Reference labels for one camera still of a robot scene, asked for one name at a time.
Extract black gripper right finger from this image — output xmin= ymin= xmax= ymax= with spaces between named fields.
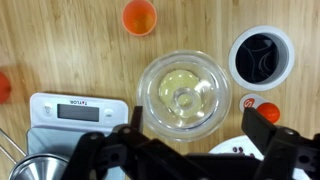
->
xmin=241 ymin=107 xmax=280 ymax=158

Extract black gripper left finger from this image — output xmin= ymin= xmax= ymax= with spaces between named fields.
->
xmin=130 ymin=105 xmax=144 ymax=133

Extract clear glass jar yellow contents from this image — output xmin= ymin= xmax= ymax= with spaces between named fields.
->
xmin=136 ymin=49 xmax=233 ymax=143

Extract red beans pile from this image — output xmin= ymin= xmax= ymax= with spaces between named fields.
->
xmin=232 ymin=145 xmax=256 ymax=158

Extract white round plate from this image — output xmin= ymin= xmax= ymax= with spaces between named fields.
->
xmin=208 ymin=134 xmax=268 ymax=157

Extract silver digital kitchen scale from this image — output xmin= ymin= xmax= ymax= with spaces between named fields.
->
xmin=25 ymin=92 xmax=130 ymax=180

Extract small orange plastic cup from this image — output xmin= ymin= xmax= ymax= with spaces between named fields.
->
xmin=121 ymin=0 xmax=158 ymax=37

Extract orange lidded cup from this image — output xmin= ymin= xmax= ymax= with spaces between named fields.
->
xmin=0 ymin=71 xmax=12 ymax=104

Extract white table cable grommet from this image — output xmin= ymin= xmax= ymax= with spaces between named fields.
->
xmin=228 ymin=25 xmax=296 ymax=92

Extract steel cup with wire handle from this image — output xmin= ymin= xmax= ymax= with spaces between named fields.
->
xmin=0 ymin=128 xmax=70 ymax=180

